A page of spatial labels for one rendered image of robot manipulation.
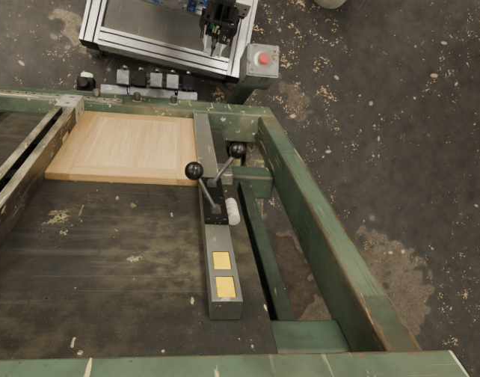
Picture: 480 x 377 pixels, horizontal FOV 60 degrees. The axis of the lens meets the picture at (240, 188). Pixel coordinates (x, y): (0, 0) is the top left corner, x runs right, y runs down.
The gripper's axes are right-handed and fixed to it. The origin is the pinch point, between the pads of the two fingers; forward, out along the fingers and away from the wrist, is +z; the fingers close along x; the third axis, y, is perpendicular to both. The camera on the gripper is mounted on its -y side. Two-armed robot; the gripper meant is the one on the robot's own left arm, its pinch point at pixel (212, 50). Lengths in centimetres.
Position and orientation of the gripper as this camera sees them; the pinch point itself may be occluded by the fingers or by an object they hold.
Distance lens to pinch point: 109.7
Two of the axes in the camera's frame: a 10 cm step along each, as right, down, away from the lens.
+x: 9.6, 2.2, 1.5
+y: -1.1, 8.4, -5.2
